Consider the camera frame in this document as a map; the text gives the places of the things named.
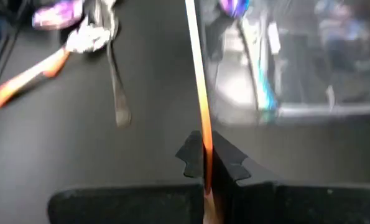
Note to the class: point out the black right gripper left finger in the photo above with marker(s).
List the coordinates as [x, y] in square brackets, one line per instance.
[116, 207]

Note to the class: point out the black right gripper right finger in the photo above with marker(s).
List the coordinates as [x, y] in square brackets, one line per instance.
[296, 207]

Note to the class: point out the iridescent rainbow spoon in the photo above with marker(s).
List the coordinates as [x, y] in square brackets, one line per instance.
[57, 14]
[267, 93]

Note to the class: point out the dark polished metal spoon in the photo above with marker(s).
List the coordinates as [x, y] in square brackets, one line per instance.
[119, 99]

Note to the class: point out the clear plastic bin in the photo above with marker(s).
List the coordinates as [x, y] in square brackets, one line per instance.
[327, 77]

